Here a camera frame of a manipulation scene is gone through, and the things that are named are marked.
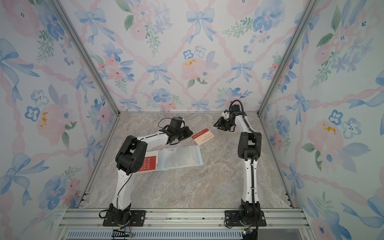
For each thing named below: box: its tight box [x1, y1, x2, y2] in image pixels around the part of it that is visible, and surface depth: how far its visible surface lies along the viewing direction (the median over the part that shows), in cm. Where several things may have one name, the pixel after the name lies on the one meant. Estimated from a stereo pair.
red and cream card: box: [191, 128, 215, 146], surface depth 108 cm
